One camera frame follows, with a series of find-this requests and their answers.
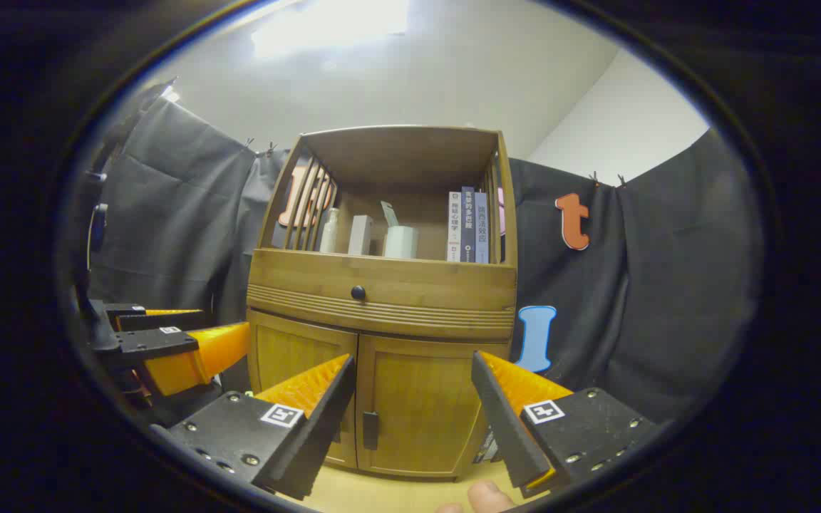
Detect white cup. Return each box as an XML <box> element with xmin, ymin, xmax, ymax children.
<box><xmin>383</xmin><ymin>225</ymin><xmax>420</xmax><ymax>260</ymax></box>

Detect white bottle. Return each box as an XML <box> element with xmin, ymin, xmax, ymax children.
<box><xmin>319</xmin><ymin>207</ymin><xmax>341</xmax><ymax>254</ymax></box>

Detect small white box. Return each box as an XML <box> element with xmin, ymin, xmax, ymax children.
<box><xmin>347</xmin><ymin>215</ymin><xmax>375</xmax><ymax>257</ymax></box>

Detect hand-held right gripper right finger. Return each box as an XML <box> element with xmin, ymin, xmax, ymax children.
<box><xmin>473</xmin><ymin>351</ymin><xmax>657</xmax><ymax>498</ymax></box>

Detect wooden double-door shoe cabinet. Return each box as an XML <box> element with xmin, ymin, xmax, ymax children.
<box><xmin>245</xmin><ymin>126</ymin><xmax>519</xmax><ymax>480</ymax></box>

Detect wooden cabinet door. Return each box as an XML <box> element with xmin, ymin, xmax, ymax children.
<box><xmin>355</xmin><ymin>335</ymin><xmax>512</xmax><ymax>479</ymax></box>
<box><xmin>247</xmin><ymin>309</ymin><xmax>360</xmax><ymax>470</ymax></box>

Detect wooden drawer with black knob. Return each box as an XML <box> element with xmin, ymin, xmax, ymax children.
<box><xmin>247</xmin><ymin>249</ymin><xmax>517</xmax><ymax>340</ymax></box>

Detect light blue book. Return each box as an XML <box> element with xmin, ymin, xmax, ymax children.
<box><xmin>473</xmin><ymin>191</ymin><xmax>490</xmax><ymax>265</ymax></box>

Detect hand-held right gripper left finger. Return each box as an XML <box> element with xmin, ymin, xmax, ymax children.
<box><xmin>150</xmin><ymin>354</ymin><xmax>356</xmax><ymax>501</ymax></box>

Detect white book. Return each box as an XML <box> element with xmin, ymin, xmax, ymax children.
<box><xmin>447</xmin><ymin>191</ymin><xmax>463</xmax><ymax>263</ymax></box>

